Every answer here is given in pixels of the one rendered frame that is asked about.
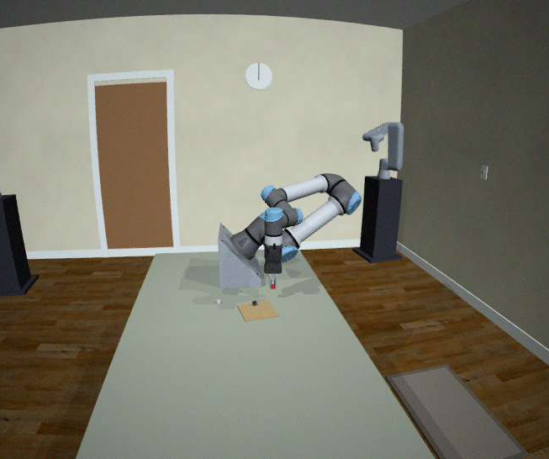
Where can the tan mat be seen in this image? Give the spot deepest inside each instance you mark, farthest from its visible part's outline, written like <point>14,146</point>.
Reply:
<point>263,310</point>

